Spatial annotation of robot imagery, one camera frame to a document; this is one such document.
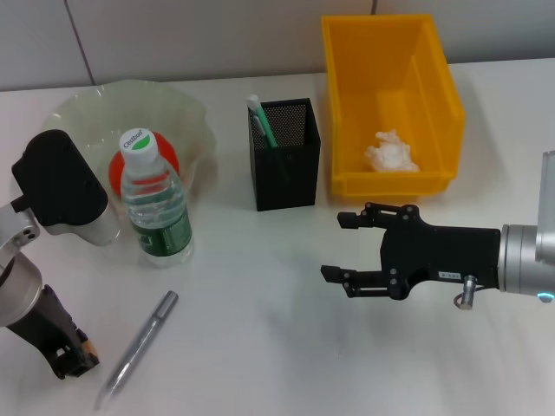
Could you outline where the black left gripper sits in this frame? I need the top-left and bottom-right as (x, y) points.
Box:
(6, 283), (101, 380)

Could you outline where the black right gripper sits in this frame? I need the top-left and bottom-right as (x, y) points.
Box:
(320, 201), (503, 301)

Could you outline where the silver clear pen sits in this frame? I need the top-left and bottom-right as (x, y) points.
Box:
(94, 289), (180, 413)

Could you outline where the white paper ball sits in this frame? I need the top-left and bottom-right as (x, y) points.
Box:
(362, 128), (421, 172)

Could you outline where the mint green utility knife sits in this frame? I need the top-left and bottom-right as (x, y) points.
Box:
(245, 94), (278, 149)

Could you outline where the clear water bottle green label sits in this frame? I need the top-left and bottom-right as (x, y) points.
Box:
(119, 127), (195, 266)

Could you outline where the red-orange toy orange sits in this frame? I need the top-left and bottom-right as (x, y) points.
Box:
(108, 132), (182, 198)

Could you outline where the black mesh pen holder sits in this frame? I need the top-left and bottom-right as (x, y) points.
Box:
(247, 97), (323, 212)

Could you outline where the pale green glass fruit plate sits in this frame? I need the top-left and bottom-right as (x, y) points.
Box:
(38, 79), (218, 244)

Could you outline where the yellow plastic bin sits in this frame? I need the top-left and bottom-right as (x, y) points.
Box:
(320, 13), (467, 202)

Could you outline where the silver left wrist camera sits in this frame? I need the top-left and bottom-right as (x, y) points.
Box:
(0, 128), (122, 252)

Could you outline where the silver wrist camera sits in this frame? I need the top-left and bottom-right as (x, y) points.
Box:
(536, 150), (555, 229)
(0, 128), (122, 252)

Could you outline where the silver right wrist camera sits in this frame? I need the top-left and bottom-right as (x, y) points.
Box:
(536, 150), (555, 229)

